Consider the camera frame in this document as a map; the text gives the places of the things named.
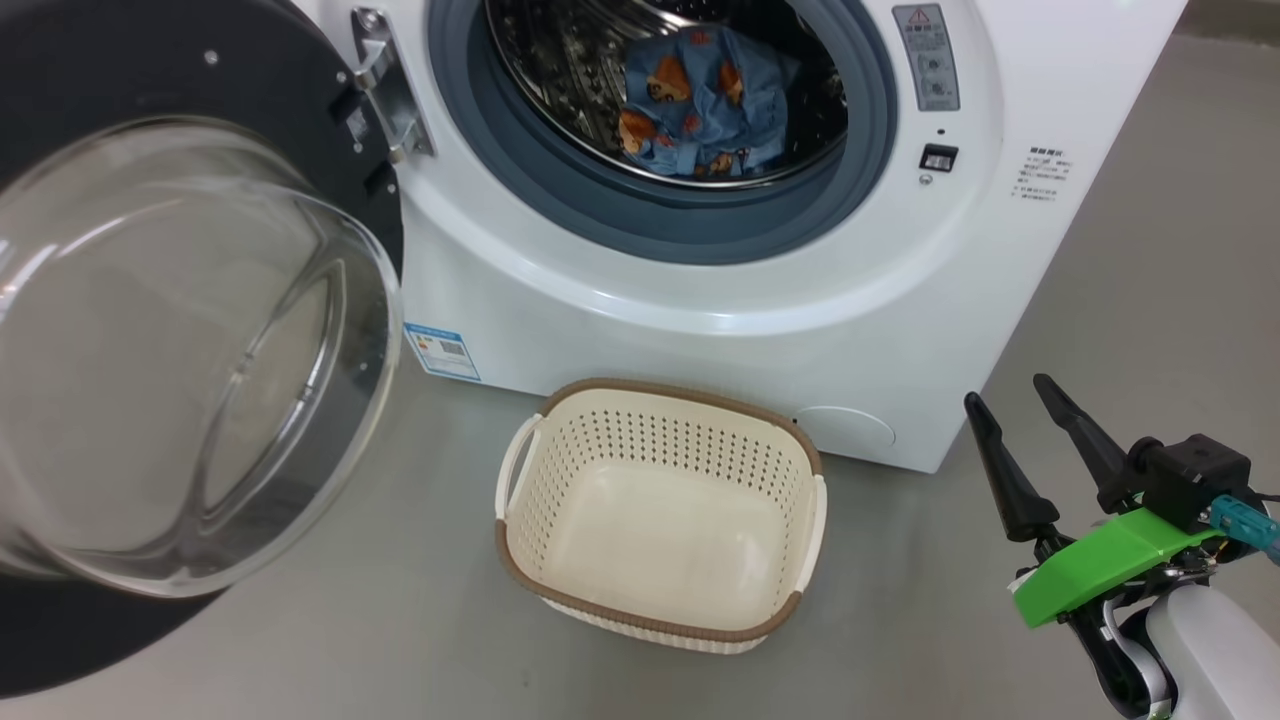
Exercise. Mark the black glass washing machine door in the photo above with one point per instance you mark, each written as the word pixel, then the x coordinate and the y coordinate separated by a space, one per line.
pixel 180 350

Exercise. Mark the cream perforated laundry basket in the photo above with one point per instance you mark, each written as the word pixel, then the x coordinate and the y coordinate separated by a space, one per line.
pixel 660 540

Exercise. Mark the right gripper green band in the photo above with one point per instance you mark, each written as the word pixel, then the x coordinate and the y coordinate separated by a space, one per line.
pixel 1100 565

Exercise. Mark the black door latch socket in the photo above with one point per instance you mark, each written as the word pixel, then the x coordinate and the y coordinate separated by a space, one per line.
pixel 938 158

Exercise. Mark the stainless steel perforated drum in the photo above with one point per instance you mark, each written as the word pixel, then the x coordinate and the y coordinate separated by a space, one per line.
pixel 560 80

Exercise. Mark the blue clothing with orange print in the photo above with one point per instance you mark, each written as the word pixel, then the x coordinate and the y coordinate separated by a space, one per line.
pixel 710 110

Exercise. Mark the round white filter cover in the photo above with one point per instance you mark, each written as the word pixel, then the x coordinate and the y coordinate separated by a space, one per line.
pixel 845 432

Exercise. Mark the grey rubber door gasket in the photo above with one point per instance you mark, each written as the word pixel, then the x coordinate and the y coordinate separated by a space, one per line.
pixel 600 215

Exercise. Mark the grey warning sticker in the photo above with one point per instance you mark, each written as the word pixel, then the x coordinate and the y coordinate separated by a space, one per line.
pixel 928 60

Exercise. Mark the silver metal door hinge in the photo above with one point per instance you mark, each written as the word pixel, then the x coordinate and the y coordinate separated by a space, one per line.
pixel 395 90

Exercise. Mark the white QR code sticker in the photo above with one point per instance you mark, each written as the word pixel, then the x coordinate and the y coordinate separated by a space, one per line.
pixel 357 123

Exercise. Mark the blue energy label sticker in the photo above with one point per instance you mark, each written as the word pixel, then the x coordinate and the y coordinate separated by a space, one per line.
pixel 442 352

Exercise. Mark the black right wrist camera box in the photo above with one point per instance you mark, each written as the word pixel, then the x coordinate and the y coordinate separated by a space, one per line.
pixel 1195 475

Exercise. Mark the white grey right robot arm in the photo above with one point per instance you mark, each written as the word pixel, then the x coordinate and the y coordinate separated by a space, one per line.
pixel 1210 650

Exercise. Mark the white front-load washing machine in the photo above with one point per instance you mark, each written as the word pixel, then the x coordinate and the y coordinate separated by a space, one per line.
pixel 700 330

